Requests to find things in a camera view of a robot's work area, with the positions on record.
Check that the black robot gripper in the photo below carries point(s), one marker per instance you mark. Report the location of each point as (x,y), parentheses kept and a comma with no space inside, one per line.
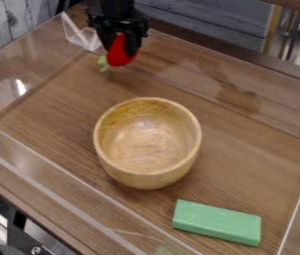
(134,25)

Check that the red plush fruit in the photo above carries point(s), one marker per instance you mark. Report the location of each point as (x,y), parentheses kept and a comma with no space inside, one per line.
(115,56)

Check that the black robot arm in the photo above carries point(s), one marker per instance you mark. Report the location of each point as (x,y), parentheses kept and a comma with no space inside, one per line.
(115,17)

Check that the wooden bowl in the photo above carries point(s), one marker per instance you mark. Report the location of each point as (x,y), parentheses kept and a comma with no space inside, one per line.
(148,140)

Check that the wooden chair in background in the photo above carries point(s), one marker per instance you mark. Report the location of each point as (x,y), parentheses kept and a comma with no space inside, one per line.
(283,35)

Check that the green rectangular block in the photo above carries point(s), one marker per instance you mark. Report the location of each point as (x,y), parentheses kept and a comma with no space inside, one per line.
(217,222)

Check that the black table leg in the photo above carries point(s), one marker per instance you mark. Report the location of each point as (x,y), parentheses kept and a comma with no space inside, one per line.
(19,239)

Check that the clear acrylic corner bracket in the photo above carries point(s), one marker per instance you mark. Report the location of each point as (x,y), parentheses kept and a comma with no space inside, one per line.
(85,38)

